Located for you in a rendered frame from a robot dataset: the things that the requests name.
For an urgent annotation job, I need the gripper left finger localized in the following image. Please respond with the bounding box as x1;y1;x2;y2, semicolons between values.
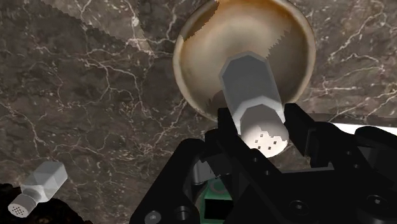
129;106;249;224

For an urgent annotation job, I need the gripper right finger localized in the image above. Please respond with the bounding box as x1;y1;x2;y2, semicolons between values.
282;103;397;224

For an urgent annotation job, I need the grey shaker with white cap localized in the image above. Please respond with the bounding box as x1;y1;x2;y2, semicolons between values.
218;51;290;158
7;161;68;218

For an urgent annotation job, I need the brown ceramic bowl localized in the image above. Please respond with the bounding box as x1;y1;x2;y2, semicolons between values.
172;0;317;123

